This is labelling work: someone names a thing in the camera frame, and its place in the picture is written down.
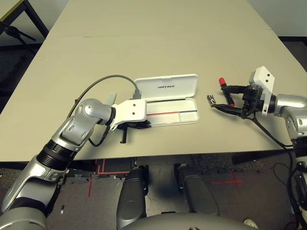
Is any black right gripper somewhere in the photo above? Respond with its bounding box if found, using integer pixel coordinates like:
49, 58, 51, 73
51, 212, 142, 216
211, 85, 264, 118

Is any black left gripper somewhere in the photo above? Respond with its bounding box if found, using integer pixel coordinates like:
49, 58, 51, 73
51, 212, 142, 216
116, 121, 152, 144

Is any red and black marker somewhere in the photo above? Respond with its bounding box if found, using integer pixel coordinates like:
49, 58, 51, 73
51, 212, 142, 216
218, 77, 236, 108

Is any small silver metal bit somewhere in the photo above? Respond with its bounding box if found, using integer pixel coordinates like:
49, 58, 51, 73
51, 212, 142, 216
206, 94, 218, 108

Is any green card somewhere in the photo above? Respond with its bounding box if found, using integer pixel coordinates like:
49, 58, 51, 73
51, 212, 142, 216
105, 92, 118, 106

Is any white plastic pencil case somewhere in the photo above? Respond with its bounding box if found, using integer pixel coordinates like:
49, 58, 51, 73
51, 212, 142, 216
133, 73, 200, 127

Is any grey left robot leg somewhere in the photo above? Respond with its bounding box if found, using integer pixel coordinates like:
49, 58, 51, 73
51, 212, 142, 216
116, 166, 148, 228

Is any grey robot leg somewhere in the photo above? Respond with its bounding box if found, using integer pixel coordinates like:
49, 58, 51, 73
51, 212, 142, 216
116, 166, 148, 228
177, 164, 220, 215

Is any grey right robot leg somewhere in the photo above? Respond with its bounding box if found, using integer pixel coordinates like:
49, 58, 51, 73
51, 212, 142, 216
177, 164, 220, 215

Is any grey robot torso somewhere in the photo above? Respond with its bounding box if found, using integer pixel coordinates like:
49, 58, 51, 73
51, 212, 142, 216
119, 212, 260, 230

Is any white bystander shoe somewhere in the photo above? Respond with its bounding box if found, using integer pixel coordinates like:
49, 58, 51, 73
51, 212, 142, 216
243, 218, 259, 230

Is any black tripod stand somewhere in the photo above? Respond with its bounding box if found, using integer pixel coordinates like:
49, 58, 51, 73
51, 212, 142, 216
0, 21, 36, 52

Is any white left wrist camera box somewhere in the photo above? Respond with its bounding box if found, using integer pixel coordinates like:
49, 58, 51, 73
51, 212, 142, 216
109, 99, 147, 131

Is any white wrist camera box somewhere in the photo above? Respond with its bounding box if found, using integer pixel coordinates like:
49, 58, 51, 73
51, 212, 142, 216
248, 66, 276, 117
109, 99, 147, 131

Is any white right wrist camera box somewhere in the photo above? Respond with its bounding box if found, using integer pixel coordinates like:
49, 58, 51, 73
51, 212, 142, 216
248, 66, 276, 117

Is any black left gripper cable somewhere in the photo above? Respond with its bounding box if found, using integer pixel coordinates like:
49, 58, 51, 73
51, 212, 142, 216
88, 124, 111, 147

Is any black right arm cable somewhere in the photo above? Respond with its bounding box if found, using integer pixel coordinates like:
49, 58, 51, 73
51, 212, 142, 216
249, 114, 307, 230

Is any grey left camera cable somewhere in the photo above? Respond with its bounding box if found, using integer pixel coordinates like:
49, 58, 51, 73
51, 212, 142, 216
71, 75, 142, 115

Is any thin black floor cable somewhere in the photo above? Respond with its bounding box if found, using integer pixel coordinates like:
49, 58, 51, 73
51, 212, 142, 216
273, 162, 296, 192

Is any black metal table frame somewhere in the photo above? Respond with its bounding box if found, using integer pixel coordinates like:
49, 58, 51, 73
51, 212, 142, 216
0, 0, 50, 48

